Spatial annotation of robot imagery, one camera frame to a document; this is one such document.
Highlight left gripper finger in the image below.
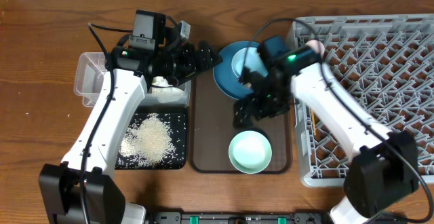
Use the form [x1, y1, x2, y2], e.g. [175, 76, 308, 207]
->
[171, 71, 199, 88]
[195, 41, 222, 72]

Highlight dark blue plate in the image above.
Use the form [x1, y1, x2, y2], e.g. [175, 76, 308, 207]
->
[213, 41, 259, 100]

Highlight white tissue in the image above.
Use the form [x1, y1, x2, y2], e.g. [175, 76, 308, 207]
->
[151, 76, 184, 97]

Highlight mint green bowl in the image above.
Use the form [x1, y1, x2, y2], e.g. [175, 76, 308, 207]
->
[228, 130, 273, 174]

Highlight light blue small bowl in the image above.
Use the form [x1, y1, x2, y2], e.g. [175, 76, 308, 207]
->
[231, 47, 268, 78]

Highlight pink plastic cup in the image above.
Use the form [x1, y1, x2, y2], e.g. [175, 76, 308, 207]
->
[306, 39, 326, 58]

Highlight white cooked rice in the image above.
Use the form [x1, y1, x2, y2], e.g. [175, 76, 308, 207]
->
[118, 112, 187, 169]

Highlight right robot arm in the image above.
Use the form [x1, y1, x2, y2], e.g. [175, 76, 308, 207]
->
[234, 40, 423, 223]

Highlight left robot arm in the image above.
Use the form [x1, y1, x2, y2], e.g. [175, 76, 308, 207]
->
[39, 41, 222, 223]

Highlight grey dishwasher rack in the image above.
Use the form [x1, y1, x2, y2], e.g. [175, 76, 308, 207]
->
[287, 14, 433, 187]

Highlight brown serving tray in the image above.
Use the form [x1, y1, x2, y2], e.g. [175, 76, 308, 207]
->
[189, 70, 292, 174]

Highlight wooden chopstick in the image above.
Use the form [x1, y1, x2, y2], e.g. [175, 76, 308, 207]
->
[311, 109, 317, 136]

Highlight clear plastic bin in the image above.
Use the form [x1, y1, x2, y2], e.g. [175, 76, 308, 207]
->
[74, 52, 191, 107]

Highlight left black cable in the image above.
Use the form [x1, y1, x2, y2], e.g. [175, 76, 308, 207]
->
[76, 22, 135, 224]

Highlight black cable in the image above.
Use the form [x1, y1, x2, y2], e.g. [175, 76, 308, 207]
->
[239, 17, 434, 224]
[76, 22, 135, 224]

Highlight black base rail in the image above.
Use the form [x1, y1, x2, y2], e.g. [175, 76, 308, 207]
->
[149, 212, 332, 224]

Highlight right black cable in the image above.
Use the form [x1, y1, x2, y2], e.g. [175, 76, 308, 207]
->
[239, 17, 434, 224]

